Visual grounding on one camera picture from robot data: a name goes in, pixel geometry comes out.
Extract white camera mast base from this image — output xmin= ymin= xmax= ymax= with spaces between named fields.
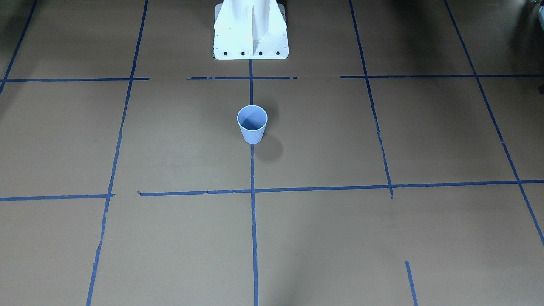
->
xmin=212 ymin=0 xmax=289 ymax=60

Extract blue ribbed cup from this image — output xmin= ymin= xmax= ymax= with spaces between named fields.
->
xmin=236 ymin=105 xmax=268 ymax=145

